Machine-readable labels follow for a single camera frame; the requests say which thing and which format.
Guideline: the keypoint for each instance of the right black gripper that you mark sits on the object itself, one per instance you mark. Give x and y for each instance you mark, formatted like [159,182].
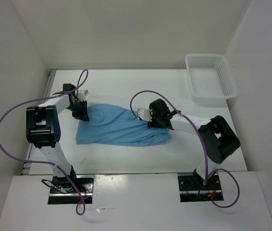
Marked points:
[154,123]

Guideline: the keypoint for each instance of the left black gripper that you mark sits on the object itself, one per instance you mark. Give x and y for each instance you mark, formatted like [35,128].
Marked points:
[83,115]

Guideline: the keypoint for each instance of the light blue shorts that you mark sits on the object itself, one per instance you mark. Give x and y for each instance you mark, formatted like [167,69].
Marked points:
[113,125]

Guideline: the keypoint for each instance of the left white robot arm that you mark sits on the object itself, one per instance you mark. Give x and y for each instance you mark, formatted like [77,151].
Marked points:
[44,132]

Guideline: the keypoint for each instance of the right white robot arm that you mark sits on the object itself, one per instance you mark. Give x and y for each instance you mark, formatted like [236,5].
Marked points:
[215,135]

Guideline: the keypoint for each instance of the white plastic basket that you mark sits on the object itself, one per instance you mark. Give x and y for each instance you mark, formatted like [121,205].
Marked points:
[210,78]

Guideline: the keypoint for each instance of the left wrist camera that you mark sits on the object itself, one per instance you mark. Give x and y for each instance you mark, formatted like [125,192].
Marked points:
[81,95]

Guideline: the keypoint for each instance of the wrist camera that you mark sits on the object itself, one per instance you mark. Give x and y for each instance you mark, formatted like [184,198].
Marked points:
[144,114]
[81,95]

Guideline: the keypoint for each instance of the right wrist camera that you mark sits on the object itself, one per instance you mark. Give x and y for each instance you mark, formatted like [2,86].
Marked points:
[144,114]

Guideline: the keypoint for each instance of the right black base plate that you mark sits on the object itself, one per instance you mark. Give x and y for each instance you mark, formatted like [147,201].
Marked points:
[190,191]

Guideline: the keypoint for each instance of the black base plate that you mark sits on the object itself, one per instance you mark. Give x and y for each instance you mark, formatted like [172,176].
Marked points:
[190,191]
[64,195]

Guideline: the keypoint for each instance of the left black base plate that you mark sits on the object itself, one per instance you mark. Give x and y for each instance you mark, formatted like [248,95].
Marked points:
[64,195]

